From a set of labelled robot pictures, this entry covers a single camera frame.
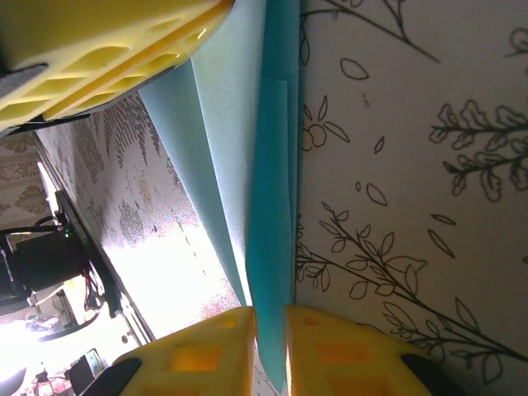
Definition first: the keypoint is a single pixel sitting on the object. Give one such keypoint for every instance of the floral print table cover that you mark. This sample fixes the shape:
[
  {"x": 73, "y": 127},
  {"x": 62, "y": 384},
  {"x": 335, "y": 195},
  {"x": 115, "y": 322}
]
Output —
[{"x": 412, "y": 185}]

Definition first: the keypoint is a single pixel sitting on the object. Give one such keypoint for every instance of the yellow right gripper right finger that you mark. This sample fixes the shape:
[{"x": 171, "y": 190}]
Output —
[{"x": 350, "y": 359}]

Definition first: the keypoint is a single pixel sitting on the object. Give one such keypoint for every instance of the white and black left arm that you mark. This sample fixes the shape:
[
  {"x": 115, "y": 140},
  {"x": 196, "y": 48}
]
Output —
[{"x": 45, "y": 260}]

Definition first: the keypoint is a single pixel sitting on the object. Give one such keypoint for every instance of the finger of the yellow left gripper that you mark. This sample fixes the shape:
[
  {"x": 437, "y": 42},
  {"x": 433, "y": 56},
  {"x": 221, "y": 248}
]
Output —
[
  {"x": 165, "y": 66},
  {"x": 82, "y": 29}
]

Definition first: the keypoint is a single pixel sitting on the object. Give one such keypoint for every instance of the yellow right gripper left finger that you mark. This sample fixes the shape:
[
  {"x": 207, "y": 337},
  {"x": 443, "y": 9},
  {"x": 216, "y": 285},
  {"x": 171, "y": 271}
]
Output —
[{"x": 198, "y": 363}]

